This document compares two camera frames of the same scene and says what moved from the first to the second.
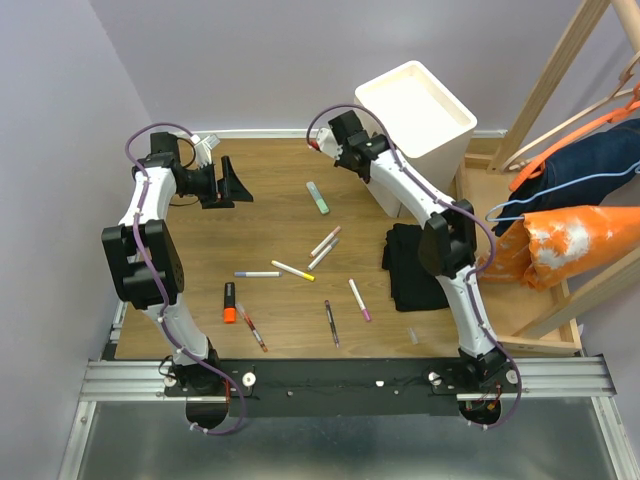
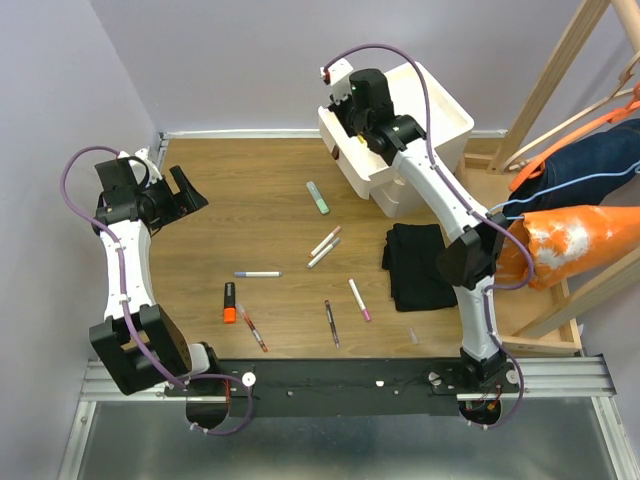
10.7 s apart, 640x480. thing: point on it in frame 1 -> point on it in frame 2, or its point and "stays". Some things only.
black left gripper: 229,187 -> 186,200
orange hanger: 536,166 stays
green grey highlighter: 317,198 stays
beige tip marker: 324,242 stays
